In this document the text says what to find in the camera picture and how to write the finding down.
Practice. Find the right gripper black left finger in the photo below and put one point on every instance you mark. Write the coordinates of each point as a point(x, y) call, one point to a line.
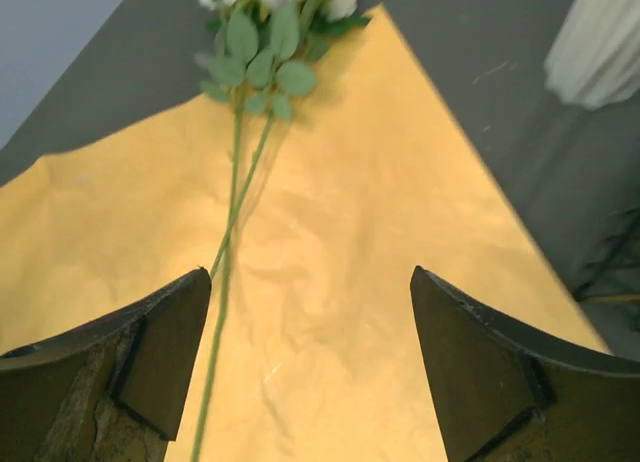
point(112, 389)

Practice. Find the white ribbed ceramic vase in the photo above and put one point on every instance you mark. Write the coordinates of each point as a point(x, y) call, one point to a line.
point(594, 59)

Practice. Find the white rose stem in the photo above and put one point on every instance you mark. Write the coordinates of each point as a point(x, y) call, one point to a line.
point(293, 36)
point(240, 45)

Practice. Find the orange wrapping paper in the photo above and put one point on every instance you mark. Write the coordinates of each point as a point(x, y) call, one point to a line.
point(319, 360)

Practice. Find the black wire dish basket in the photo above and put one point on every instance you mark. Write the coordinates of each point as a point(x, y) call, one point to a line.
point(610, 274)

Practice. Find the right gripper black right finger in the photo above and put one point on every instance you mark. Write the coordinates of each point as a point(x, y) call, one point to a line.
point(506, 391)

